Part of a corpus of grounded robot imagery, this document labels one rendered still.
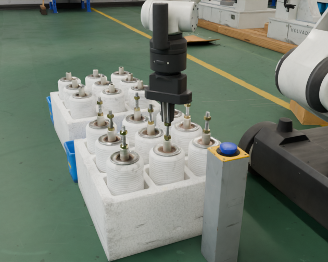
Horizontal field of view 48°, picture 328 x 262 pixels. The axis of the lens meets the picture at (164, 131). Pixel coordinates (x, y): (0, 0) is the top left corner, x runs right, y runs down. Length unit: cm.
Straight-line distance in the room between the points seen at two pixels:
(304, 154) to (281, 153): 7
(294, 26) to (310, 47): 251
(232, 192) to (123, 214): 27
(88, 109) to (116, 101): 11
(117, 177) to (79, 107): 53
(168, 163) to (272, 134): 43
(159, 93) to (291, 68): 34
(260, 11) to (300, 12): 75
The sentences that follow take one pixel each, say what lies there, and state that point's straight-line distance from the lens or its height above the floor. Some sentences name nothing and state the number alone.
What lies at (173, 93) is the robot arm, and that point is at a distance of 88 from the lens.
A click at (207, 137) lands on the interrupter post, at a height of 27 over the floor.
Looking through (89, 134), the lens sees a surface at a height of 23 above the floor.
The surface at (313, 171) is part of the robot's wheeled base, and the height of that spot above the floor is 18.
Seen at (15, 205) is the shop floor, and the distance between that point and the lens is 128.
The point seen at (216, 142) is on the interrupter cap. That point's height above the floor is 25.
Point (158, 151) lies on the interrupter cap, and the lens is 96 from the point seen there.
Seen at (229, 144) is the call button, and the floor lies 33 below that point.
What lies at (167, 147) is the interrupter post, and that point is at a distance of 96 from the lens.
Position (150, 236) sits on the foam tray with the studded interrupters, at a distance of 101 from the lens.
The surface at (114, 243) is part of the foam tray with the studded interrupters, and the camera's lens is 98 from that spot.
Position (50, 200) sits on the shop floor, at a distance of 126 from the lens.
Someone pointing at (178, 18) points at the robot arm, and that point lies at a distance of 83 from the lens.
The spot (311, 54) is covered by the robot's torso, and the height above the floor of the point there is 51.
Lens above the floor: 70
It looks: 24 degrees down
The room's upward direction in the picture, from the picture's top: straight up
